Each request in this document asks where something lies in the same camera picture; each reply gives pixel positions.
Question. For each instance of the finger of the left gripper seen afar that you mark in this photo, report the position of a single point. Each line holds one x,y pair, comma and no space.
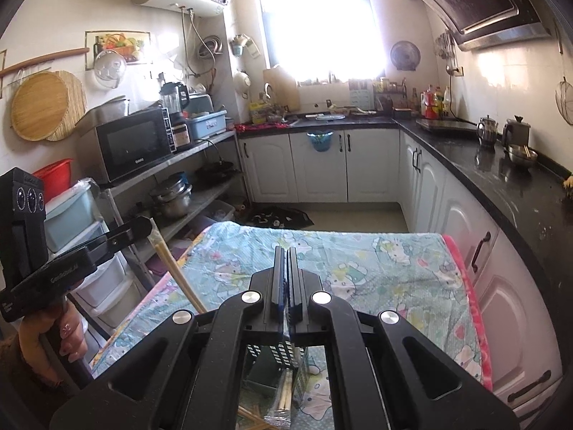
104,247

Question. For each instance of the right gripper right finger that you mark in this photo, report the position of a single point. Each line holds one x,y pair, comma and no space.
380,372

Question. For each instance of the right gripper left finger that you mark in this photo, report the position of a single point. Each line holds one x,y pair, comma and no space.
187,373

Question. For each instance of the chopsticks pair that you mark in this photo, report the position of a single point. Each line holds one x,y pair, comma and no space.
286,384
163,252

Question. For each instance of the dark green utensil basket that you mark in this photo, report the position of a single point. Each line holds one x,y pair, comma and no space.
265,364

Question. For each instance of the person's left hand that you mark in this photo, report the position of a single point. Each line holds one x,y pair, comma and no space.
54,332

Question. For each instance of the metal shelf rack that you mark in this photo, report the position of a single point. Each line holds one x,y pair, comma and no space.
130,198

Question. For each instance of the plastic drawer tower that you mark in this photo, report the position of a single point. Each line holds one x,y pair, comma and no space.
77,231

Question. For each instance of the stacked steel pots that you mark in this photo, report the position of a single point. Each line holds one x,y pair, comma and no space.
172,198

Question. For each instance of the black microwave oven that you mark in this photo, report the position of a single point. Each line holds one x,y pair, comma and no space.
113,151

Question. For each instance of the red plastic basin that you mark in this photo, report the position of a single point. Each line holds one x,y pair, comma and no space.
57,177

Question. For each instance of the floral hello kitty tablecloth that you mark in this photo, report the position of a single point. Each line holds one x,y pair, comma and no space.
420,276

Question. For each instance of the black frying pan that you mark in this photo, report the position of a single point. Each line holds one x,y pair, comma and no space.
215,173

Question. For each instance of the blue plastic box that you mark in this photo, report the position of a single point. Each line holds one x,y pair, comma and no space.
205,126

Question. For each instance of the black blender jug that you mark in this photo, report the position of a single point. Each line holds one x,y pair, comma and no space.
174,97

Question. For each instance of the round bamboo tray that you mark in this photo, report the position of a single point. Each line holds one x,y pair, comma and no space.
48,106

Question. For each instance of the framed fruit picture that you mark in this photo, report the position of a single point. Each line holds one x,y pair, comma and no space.
132,46

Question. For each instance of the wooden cutting board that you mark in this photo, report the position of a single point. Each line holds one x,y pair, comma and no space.
284,88

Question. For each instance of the blue hanging basket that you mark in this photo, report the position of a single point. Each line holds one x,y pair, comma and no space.
320,141

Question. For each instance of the steel kettle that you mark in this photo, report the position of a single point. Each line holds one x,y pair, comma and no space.
487,132

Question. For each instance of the bunch of bananas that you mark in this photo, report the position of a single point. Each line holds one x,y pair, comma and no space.
568,187

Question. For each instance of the red condiment bottle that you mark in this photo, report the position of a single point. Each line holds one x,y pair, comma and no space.
432,102

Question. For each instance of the dark metal pot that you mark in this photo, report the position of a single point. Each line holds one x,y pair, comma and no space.
515,132

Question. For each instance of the black range hood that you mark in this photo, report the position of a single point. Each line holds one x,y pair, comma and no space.
480,24

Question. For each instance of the small wall fan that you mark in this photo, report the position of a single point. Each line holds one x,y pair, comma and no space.
405,56

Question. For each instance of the wire skimmer strainer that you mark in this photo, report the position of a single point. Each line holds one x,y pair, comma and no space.
563,93

